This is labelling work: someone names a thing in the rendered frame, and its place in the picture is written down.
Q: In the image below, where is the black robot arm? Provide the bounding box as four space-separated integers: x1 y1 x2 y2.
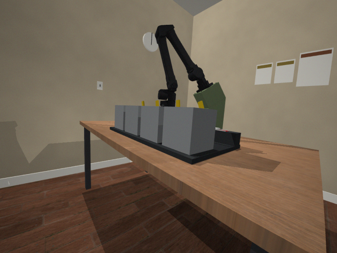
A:
155 25 213 106

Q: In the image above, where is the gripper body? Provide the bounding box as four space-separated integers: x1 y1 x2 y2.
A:
168 100 175 107

